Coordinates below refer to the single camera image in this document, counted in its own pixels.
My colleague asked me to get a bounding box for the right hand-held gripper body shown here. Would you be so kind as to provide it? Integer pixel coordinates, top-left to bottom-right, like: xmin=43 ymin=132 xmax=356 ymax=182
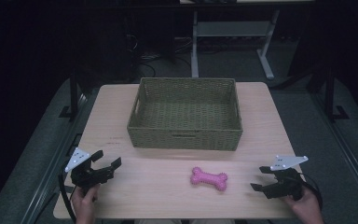
xmin=264 ymin=154 xmax=310 ymax=202

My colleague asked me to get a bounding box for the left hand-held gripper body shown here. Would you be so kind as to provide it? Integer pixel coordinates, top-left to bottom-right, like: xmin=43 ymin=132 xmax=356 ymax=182
xmin=63 ymin=147 xmax=114 ymax=196

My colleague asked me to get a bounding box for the pink bone dog toy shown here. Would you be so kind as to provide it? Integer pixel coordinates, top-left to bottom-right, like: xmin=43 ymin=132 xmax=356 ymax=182
xmin=189 ymin=166 xmax=229 ymax=192

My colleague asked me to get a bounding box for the green woven basket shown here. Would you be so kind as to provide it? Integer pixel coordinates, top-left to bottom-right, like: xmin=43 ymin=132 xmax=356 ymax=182
xmin=126 ymin=77 xmax=243 ymax=152

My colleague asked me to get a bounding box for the person's left hand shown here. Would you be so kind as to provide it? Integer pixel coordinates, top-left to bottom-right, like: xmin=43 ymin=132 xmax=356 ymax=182
xmin=71 ymin=183 xmax=101 ymax=219

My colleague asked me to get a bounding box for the person's right hand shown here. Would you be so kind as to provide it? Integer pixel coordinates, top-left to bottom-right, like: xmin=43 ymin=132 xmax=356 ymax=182
xmin=282 ymin=184 xmax=324 ymax=220

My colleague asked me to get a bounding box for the black metal stand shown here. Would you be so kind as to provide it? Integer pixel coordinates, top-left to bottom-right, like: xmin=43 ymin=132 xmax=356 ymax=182
xmin=324 ymin=67 xmax=351 ymax=123
xmin=58 ymin=69 xmax=79 ymax=119

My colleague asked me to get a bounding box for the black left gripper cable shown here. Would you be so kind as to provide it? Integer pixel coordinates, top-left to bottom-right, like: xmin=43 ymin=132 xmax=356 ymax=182
xmin=58 ymin=164 xmax=77 ymax=224

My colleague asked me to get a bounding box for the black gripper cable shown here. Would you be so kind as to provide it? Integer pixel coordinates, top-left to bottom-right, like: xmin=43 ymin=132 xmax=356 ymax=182
xmin=58 ymin=164 xmax=77 ymax=224
xmin=299 ymin=173 xmax=324 ymax=210

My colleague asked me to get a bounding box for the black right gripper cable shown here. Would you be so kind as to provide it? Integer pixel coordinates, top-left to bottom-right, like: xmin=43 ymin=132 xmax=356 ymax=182
xmin=299 ymin=173 xmax=324 ymax=210

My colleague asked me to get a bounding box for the aluminium frame rail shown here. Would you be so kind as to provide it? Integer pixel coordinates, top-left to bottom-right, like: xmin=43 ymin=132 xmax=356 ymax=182
xmin=310 ymin=91 xmax=358 ymax=217
xmin=20 ymin=91 xmax=90 ymax=224

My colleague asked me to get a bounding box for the tangle of floor cables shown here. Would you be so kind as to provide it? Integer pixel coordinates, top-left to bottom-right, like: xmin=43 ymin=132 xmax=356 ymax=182
xmin=126 ymin=33 xmax=194 ymax=79

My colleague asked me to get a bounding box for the white metal table frame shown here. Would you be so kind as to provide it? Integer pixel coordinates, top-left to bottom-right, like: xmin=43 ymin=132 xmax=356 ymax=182
xmin=179 ymin=0 xmax=315 ymax=81

